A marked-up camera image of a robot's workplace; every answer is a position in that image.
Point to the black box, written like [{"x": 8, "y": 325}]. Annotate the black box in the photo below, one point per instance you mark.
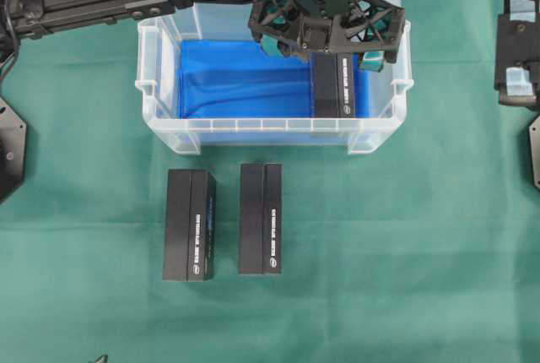
[
  {"x": 189, "y": 226},
  {"x": 332, "y": 85},
  {"x": 261, "y": 218}
]

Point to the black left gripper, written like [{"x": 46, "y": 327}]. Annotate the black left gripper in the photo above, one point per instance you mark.
[{"x": 370, "y": 29}]

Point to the green table cloth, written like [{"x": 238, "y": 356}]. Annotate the green table cloth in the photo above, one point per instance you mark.
[{"x": 426, "y": 250}]

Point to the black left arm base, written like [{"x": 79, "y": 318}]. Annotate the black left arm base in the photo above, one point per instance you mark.
[{"x": 13, "y": 142}]

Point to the small dark object bottom edge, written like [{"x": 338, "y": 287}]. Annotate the small dark object bottom edge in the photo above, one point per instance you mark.
[{"x": 101, "y": 359}]

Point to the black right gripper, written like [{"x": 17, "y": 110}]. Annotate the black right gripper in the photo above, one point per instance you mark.
[{"x": 516, "y": 70}]

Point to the clear plastic storage case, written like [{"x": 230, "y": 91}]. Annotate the clear plastic storage case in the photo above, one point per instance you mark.
[{"x": 159, "y": 52}]

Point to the blue liner sheet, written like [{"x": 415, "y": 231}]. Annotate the blue liner sheet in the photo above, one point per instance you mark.
[{"x": 236, "y": 79}]

